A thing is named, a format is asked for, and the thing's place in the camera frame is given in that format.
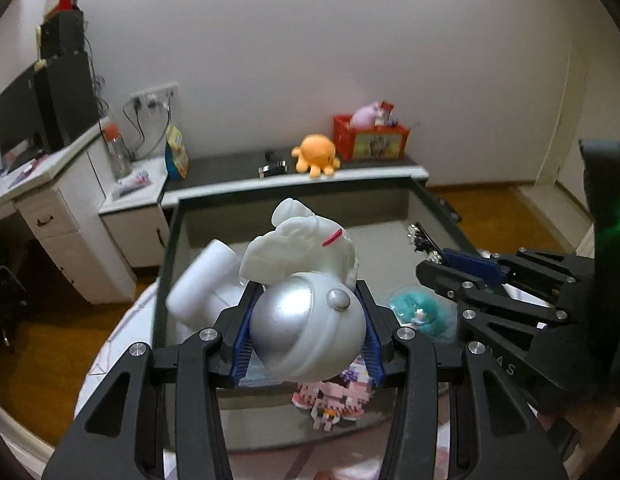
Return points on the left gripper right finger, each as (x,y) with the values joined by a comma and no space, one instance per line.
(493,432)

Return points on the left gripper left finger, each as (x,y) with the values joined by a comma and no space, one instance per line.
(121,431)

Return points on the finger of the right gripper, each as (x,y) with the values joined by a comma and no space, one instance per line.
(525,267)
(469,292)

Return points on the teal round case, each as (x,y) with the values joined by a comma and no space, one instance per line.
(426,312)

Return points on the black hair clip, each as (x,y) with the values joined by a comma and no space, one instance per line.
(422,242)

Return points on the white plug night light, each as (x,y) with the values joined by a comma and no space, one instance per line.
(209,285)

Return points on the silver white astronaut figure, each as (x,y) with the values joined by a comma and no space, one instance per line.
(308,325)

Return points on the pink block cat toy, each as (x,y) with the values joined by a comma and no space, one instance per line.
(340,399)

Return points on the black floor scale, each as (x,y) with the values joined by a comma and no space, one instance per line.
(449,209)

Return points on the pink box with black rim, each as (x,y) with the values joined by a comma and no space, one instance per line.
(209,236)

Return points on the white door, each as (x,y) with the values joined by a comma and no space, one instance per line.
(567,120)

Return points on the red toy crate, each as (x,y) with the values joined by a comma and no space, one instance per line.
(377,143)

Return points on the orange octopus plush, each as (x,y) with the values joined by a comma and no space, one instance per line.
(316,156)

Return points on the pink plush toy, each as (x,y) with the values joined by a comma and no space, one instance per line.
(368,117)

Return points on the small white bedside cabinet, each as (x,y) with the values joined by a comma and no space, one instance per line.
(133,215)

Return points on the low black white bench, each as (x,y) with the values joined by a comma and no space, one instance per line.
(228,174)

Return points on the white desk with drawers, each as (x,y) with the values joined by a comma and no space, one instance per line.
(60,201)

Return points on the orange-cap water bottle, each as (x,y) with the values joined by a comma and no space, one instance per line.
(117,152)

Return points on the yellow blue snack bag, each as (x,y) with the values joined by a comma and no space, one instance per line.
(176,157)

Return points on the black computer monitor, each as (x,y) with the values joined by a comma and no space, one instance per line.
(20,118)

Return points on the black computer tower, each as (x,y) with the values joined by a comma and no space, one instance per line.
(66,100)

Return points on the black speaker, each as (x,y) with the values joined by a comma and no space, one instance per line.
(61,34)

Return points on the white wall socket strip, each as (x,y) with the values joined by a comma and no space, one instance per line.
(162,94)

